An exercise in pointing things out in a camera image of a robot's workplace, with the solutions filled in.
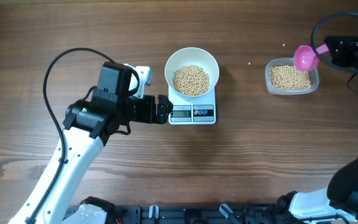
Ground pink plastic scoop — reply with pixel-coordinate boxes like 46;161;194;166
293;45;319;72

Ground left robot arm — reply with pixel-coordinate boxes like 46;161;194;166
10;62;173;223

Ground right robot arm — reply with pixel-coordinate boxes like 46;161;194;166
272;36;358;223

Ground soybeans in white bowl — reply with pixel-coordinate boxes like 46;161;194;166
172;65;209;96

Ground white digital kitchen scale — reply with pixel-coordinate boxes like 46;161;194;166
168;87;216;125

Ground white bowl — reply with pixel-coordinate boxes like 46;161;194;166
165;47;219;97

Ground pile of soybeans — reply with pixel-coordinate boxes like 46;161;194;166
269;65;311;90

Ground clear plastic container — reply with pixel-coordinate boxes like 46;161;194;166
265;58;319;95

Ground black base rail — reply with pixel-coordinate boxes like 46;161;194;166
63;203;291;224

